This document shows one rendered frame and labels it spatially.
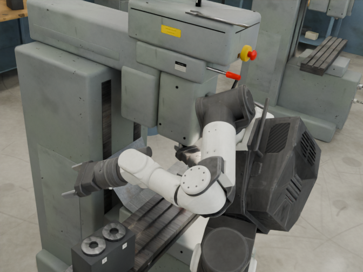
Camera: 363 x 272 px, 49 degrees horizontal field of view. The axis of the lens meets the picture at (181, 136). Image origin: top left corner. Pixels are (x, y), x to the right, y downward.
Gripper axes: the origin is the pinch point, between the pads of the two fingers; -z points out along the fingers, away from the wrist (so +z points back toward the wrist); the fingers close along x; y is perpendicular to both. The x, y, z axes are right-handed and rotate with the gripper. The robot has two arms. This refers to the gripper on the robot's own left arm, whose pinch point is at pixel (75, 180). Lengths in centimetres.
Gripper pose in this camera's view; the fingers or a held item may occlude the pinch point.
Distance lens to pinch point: 129.8
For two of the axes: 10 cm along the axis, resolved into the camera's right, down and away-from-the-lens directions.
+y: -4.5, -6.1, -6.5
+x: 1.2, -7.7, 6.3
